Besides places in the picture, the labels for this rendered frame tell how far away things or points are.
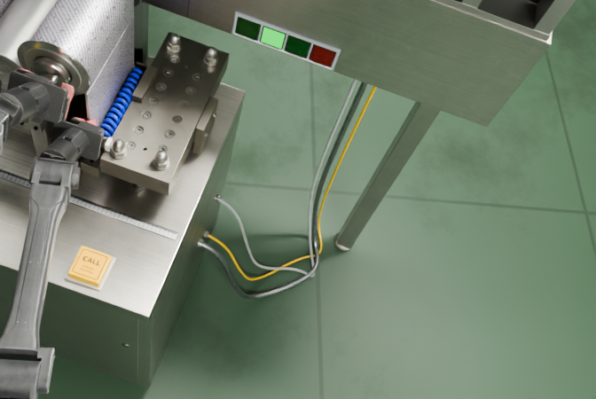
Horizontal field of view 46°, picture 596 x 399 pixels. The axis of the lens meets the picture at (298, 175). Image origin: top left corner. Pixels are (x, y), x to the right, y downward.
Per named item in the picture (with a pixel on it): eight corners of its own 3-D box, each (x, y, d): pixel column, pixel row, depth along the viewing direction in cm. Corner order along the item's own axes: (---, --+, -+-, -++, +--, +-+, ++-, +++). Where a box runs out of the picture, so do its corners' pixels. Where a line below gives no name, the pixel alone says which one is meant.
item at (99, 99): (90, 143, 155) (84, 94, 139) (132, 66, 168) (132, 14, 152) (91, 143, 155) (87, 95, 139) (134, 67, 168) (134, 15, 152)
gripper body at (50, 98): (62, 121, 126) (44, 131, 119) (8, 103, 125) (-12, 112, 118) (70, 88, 124) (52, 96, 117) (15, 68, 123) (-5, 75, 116)
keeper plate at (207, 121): (192, 152, 171) (195, 128, 162) (206, 121, 176) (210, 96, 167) (201, 155, 171) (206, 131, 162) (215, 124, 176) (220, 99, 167)
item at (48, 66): (21, 66, 133) (47, 60, 129) (27, 58, 134) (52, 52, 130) (49, 92, 138) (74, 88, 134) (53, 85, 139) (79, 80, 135)
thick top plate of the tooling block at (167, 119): (101, 172, 157) (99, 158, 152) (168, 47, 178) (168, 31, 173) (168, 196, 157) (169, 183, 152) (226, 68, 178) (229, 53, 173)
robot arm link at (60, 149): (66, 156, 132) (37, 148, 132) (64, 186, 135) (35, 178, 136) (81, 141, 138) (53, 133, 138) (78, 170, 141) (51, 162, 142)
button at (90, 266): (68, 277, 151) (67, 272, 149) (82, 249, 154) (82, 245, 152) (98, 287, 151) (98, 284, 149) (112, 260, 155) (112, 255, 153)
